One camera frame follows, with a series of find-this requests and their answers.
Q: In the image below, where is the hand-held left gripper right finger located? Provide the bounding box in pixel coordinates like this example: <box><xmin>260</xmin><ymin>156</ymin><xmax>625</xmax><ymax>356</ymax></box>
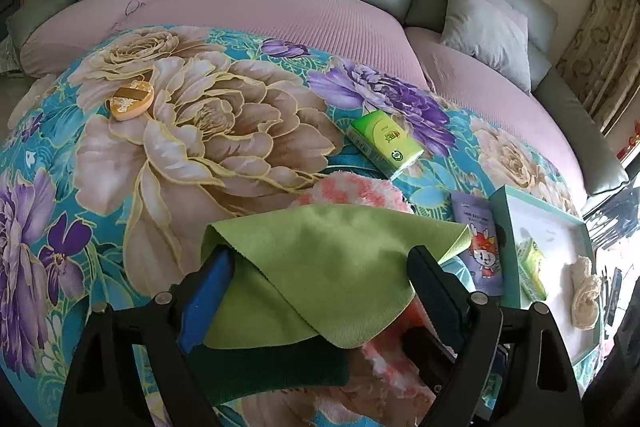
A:
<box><xmin>400</xmin><ymin>246</ymin><xmax>586</xmax><ymax>427</ymax></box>

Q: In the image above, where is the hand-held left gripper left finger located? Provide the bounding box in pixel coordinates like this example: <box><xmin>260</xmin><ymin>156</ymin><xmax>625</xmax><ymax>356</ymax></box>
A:
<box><xmin>57</xmin><ymin>247</ymin><xmax>238</xmax><ymax>427</ymax></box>

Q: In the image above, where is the dark green scouring pad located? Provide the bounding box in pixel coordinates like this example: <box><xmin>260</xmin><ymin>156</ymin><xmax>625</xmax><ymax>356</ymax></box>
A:
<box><xmin>192</xmin><ymin>337</ymin><xmax>351</xmax><ymax>408</ymax></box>

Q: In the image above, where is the light green cloth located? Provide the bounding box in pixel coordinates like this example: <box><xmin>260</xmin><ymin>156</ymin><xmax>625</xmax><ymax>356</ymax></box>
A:
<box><xmin>199</xmin><ymin>202</ymin><xmax>473</xmax><ymax>350</ymax></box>

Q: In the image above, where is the teal shallow box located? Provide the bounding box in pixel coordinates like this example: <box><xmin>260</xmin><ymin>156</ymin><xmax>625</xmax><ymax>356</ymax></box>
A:
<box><xmin>487</xmin><ymin>184</ymin><xmax>601</xmax><ymax>365</ymax></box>

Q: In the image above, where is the pink fluffy cloth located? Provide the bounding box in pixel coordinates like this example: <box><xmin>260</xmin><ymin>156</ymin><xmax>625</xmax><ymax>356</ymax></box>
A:
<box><xmin>292</xmin><ymin>172</ymin><xmax>453</xmax><ymax>390</ymax></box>

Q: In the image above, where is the purple cartoon wipes packet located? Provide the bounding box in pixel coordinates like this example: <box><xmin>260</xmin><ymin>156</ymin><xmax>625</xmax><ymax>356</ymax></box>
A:
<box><xmin>451</xmin><ymin>192</ymin><xmax>506</xmax><ymax>295</ymax></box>

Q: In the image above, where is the small green tissue pack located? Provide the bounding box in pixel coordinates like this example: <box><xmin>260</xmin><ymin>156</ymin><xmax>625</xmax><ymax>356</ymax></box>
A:
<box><xmin>516</xmin><ymin>238</ymin><xmax>548</xmax><ymax>303</ymax></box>

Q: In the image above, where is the floral blanket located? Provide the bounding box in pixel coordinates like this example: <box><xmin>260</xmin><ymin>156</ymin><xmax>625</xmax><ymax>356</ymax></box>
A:
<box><xmin>0</xmin><ymin>24</ymin><xmax>601</xmax><ymax>427</ymax></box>

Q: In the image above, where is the cream knitted cloth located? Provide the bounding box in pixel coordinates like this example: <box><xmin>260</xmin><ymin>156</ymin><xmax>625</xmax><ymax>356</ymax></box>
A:
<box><xmin>571</xmin><ymin>256</ymin><xmax>603</xmax><ymax>330</ymax></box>

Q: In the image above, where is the orange heart-shaped box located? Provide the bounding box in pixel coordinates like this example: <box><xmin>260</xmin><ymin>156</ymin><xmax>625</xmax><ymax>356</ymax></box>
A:
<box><xmin>109</xmin><ymin>79</ymin><xmax>155</xmax><ymax>122</ymax></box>

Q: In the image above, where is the pink ribbed seat cover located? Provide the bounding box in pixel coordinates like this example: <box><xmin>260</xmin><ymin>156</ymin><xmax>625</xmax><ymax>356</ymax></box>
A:
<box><xmin>404</xmin><ymin>24</ymin><xmax>618</xmax><ymax>192</ymax></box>
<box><xmin>20</xmin><ymin>0</ymin><xmax>431</xmax><ymax>92</ymax></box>

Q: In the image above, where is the grey and lilac pillow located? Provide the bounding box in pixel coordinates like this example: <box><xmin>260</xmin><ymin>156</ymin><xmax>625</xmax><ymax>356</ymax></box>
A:
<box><xmin>439</xmin><ymin>0</ymin><xmax>532</xmax><ymax>95</ymax></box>

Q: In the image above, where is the patterned beige curtain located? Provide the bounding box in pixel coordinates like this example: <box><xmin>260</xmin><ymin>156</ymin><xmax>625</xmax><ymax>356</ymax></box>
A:
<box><xmin>555</xmin><ymin>0</ymin><xmax>640</xmax><ymax>132</ymax></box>

